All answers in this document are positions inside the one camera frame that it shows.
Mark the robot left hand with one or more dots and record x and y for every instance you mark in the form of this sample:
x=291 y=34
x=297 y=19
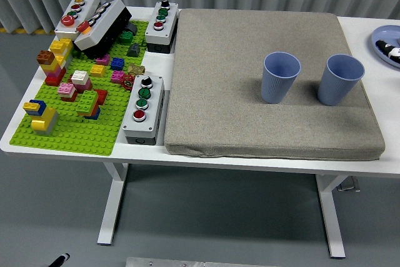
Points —
x=61 y=260

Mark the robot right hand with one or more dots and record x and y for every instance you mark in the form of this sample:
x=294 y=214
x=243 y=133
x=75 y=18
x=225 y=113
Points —
x=390 y=50

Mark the blue ribbed plastic cup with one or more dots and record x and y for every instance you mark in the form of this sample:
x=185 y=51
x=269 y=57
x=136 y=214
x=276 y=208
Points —
x=276 y=88
x=336 y=90

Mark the blue plastic plate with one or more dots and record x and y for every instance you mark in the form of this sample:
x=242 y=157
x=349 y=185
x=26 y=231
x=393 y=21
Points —
x=386 y=32

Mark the white table leg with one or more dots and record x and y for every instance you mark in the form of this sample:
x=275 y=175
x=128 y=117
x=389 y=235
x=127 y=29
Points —
x=112 y=204
x=332 y=223

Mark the green studded building baseplate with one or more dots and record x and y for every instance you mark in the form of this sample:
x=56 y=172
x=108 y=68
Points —
x=78 y=135

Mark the yellow blue grey brick stack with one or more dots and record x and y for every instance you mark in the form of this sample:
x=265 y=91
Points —
x=43 y=120

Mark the grey table control box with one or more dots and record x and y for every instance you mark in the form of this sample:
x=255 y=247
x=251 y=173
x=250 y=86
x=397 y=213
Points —
x=347 y=186

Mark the green orange blue brick stack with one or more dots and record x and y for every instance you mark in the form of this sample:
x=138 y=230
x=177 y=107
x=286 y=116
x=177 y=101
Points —
x=87 y=101

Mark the red building brick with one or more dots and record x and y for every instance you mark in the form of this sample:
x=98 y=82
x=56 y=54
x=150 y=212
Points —
x=102 y=95

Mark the pink white red brick stack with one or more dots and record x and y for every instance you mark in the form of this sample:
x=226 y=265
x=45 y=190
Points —
x=66 y=89

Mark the grey-brown fabric mat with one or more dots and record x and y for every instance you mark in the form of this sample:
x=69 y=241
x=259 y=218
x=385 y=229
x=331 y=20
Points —
x=218 y=92

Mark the large knob three-button control box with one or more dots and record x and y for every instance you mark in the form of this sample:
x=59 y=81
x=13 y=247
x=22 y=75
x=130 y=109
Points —
x=153 y=107

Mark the brown yellow pink red brick stack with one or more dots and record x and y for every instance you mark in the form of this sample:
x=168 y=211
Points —
x=50 y=70

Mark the hot pink building brick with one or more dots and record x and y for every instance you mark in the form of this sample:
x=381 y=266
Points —
x=118 y=77

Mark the yellow building brick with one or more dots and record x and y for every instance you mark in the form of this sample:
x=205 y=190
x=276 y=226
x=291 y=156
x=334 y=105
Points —
x=97 y=70

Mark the purple-pink building brick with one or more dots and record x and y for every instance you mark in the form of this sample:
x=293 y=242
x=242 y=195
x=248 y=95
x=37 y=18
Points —
x=103 y=60

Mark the blue building brick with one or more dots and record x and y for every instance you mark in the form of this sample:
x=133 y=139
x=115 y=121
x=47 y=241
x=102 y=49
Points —
x=118 y=63

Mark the brass valve red handwheel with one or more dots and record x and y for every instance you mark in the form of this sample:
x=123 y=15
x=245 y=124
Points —
x=136 y=69

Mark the yellow white brick stack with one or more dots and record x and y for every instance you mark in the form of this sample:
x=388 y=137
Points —
x=61 y=46

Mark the grey slope brick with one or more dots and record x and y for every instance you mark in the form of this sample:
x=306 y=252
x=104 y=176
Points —
x=134 y=50

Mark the small knob three-button control box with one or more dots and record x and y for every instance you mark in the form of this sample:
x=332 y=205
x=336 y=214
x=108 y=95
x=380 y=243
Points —
x=168 y=26

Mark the green building brick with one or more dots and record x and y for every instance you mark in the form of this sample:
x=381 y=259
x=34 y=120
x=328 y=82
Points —
x=126 y=37

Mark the tilted white black button box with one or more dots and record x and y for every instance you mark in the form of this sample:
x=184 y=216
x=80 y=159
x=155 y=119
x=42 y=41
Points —
x=103 y=26

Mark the dark grey arch brick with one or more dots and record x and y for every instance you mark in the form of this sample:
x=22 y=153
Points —
x=132 y=28

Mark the five-button control box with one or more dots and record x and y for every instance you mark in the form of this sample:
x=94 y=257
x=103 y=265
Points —
x=86 y=6

